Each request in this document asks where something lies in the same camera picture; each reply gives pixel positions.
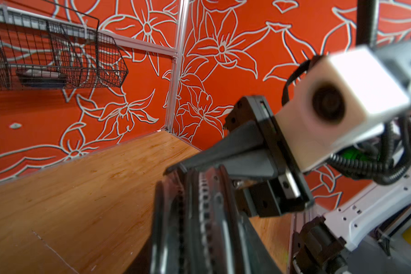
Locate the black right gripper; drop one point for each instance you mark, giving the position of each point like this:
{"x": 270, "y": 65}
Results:
{"x": 256, "y": 154}

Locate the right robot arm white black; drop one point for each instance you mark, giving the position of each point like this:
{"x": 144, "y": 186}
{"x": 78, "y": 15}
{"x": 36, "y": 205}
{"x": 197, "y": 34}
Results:
{"x": 323, "y": 244}

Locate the black charger in basket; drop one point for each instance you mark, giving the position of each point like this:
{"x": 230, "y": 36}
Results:
{"x": 41, "y": 79}

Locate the black wire wall basket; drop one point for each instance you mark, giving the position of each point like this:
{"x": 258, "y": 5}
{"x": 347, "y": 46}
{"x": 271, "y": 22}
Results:
{"x": 78, "y": 49}

